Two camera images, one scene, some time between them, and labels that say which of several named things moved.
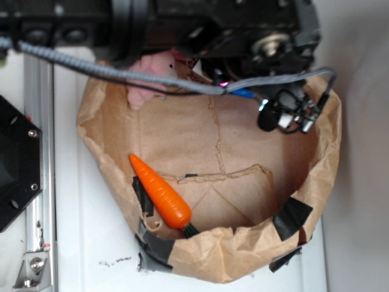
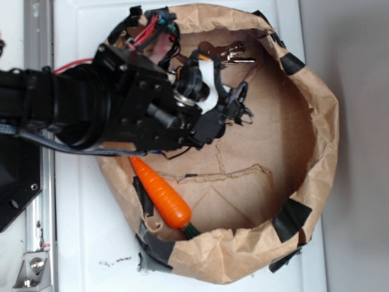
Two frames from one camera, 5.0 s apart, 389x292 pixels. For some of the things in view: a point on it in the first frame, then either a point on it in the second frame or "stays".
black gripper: x=236 y=41 to x=151 y=109
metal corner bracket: x=34 y=272 stays
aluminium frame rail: x=40 y=87 stays
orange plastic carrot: x=170 y=205 stays
